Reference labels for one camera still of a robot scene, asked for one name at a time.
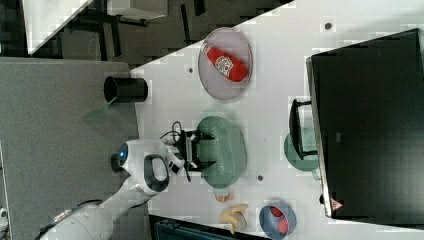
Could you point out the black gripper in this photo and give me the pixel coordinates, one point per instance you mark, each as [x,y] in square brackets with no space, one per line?
[187,146]

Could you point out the green plastic strainer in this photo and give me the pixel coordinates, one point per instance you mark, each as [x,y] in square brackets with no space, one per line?
[226,151]

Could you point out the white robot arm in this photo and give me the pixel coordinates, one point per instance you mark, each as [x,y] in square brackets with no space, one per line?
[149,164]

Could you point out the yellow banana toy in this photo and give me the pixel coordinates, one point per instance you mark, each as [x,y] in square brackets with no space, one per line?
[234,217]

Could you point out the black cylinder cup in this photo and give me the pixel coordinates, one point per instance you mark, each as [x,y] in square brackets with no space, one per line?
[114,163]
[125,90]

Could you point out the dark teal crate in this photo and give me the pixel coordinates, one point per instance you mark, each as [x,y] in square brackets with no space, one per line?
[170,229]

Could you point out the red ketchup bottle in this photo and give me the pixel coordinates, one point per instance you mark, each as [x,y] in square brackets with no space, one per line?
[225,63]

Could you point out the blue bowl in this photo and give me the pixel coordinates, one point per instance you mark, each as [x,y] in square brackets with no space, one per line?
[268,222]

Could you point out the green mug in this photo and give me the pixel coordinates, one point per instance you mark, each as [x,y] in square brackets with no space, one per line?
[301,152]

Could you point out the red strawberry toy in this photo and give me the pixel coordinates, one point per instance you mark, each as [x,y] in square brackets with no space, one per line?
[282,224]

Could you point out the grey round plate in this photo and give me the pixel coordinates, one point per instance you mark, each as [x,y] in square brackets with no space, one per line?
[213,82]

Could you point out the green plastic spatula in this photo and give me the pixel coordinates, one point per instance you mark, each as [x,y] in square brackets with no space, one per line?
[98,112]

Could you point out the black toaster oven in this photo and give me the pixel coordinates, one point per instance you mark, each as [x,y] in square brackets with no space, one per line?
[367,102]

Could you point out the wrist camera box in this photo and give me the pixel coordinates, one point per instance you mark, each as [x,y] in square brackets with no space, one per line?
[175,161]

